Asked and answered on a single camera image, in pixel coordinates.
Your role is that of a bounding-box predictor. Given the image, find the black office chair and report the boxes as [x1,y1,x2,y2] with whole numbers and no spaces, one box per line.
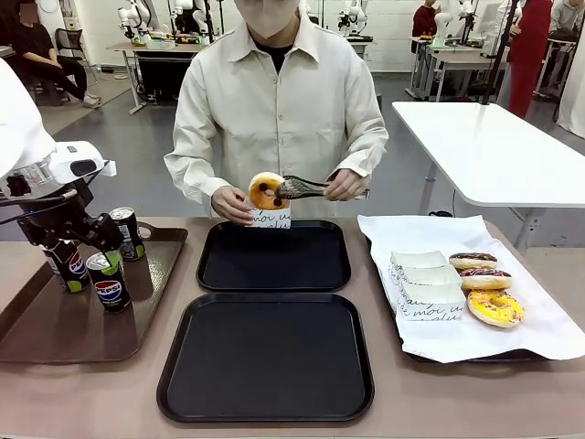
[53,27,100,86]

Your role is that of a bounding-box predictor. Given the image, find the black Pepsi can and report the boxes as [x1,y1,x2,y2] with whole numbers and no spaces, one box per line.
[43,241,91,294]
[85,252,133,315]
[108,207,146,262]

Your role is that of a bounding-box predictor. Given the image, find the person's left hand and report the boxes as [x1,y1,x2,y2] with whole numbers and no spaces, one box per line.
[323,168,371,203]

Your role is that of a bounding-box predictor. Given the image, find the person's right forearm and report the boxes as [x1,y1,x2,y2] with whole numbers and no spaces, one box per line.
[163,148,230,208]

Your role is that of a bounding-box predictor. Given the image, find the person's left forearm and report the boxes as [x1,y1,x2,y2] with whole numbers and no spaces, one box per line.
[340,130,390,191]

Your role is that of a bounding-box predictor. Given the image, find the person's torso in cream shirt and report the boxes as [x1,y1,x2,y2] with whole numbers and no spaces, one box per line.
[163,8,390,220]

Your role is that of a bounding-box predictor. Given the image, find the white table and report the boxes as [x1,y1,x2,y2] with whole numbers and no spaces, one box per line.
[391,101,585,210]

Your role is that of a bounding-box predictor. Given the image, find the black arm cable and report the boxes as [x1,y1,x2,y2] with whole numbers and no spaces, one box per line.
[0,187,80,226]

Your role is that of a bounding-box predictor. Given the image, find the black tray under paper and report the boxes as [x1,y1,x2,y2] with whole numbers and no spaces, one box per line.
[364,230,552,365]

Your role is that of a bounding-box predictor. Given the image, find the brown plastic tray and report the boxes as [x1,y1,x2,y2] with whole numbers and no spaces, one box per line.
[0,221,190,366]

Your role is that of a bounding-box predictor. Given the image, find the white paper sheet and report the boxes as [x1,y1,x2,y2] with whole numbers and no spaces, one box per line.
[356,213,585,365]

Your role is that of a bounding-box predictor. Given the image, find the person in red dress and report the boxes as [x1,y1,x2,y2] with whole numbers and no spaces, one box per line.
[495,0,555,121]

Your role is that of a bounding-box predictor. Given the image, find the grey background work table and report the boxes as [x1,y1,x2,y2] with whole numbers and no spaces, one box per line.
[408,36,509,102]
[106,40,209,115]

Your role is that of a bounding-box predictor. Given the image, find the beige face mask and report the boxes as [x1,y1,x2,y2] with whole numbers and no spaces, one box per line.
[239,0,303,40]

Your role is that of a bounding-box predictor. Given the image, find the person in red sweater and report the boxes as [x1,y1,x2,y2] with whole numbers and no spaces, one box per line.
[411,2,441,41]

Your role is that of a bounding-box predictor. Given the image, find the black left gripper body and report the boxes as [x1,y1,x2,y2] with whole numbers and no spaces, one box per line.
[16,178,98,248]

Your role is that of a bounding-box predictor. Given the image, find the orange-red glazed donut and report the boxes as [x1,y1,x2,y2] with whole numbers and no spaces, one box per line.
[247,171,292,212]

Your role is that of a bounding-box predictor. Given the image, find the chocolate donut with sprinkles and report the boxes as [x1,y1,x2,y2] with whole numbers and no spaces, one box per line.
[457,267,514,292]

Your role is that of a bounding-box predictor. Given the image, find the white table leg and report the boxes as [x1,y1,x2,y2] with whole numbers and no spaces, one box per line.
[512,205,546,258]
[416,157,459,217]

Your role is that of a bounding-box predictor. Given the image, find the chocolate sprinkled donut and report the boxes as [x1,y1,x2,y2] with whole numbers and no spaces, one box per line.
[448,252,499,272]

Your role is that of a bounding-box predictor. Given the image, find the black square tray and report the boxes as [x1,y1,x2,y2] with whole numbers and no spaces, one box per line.
[155,292,377,424]
[195,219,353,294]

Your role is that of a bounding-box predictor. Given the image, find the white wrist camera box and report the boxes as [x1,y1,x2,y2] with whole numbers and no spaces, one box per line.
[45,140,118,185]

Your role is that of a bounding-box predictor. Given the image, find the metal serving tongs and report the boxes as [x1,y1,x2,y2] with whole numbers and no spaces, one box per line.
[275,175,372,203]

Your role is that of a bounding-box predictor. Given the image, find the black stand pole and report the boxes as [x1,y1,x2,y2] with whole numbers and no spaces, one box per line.
[480,0,523,107]

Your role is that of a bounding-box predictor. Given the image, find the black cabinet under table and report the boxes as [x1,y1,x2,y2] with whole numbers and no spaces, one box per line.
[135,50,196,95]

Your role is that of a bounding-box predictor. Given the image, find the person in grey top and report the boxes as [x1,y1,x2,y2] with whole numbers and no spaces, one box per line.
[547,0,585,36]

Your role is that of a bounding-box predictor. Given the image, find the seated person in black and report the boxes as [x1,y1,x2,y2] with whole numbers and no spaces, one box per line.
[0,3,102,110]

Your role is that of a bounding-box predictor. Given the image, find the yellow sprinkled donut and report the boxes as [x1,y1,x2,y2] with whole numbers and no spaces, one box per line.
[466,288,526,328]

